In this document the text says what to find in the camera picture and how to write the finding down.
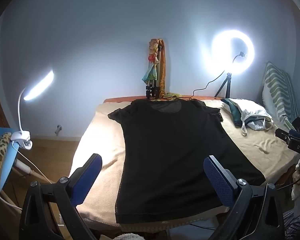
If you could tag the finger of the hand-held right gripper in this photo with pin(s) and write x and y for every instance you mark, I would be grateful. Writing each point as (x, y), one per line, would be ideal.
(296, 133)
(283, 135)

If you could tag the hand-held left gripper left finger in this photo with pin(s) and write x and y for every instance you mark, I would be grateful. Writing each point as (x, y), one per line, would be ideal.
(88, 177)

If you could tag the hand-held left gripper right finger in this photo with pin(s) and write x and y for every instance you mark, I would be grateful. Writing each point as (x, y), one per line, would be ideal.
(218, 180)

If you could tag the black t-shirt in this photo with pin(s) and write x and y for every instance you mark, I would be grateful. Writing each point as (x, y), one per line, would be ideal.
(170, 155)

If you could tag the light blue cloth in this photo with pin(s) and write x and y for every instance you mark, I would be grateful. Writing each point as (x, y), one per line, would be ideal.
(257, 125)

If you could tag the beige blanket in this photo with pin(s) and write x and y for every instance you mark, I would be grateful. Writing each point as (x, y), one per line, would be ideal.
(252, 140)

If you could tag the white garment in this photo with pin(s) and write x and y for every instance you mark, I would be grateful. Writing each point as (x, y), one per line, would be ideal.
(252, 107)

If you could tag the green striped pillow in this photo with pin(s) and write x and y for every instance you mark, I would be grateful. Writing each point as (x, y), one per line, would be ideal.
(277, 92)

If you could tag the dark green cloth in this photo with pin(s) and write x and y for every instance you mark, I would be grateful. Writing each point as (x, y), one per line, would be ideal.
(233, 112)

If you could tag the metal door stopper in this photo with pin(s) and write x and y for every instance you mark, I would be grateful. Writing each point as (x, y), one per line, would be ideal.
(58, 129)

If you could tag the white fluffy cloth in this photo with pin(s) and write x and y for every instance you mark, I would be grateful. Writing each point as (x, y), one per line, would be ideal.
(128, 237)

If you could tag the person's striped garment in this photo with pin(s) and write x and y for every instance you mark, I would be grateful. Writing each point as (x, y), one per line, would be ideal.
(296, 226)

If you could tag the blue chair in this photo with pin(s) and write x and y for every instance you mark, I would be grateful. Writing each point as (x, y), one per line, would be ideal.
(7, 160)

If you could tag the white clip lamp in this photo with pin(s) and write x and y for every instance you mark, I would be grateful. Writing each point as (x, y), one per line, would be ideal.
(37, 86)

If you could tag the folded silver tripod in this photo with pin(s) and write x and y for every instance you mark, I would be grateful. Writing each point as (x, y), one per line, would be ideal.
(155, 90)

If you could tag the orange patterned scarf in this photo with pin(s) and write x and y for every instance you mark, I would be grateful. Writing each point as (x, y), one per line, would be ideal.
(164, 67)

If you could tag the cloth doll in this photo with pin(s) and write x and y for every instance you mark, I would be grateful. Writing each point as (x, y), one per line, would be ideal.
(151, 65)

